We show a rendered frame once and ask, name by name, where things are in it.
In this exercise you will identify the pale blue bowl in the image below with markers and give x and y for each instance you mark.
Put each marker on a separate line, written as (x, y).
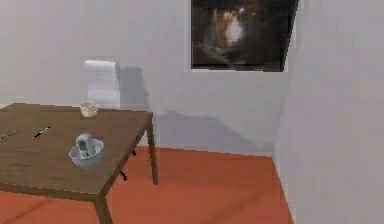
(87, 157)

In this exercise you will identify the brown wooden table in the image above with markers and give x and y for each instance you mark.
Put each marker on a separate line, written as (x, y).
(40, 166)

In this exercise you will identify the pale cream cup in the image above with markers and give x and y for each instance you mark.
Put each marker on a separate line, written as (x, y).
(89, 109)

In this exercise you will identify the dark framed wall picture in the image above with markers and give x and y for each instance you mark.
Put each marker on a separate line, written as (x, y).
(233, 36)

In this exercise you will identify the grey bottle in bowl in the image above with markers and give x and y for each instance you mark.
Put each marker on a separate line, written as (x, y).
(83, 144)

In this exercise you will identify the black pen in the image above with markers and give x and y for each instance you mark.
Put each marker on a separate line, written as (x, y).
(41, 132)

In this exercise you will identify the small grey keys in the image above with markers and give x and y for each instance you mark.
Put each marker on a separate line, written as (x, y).
(7, 136)

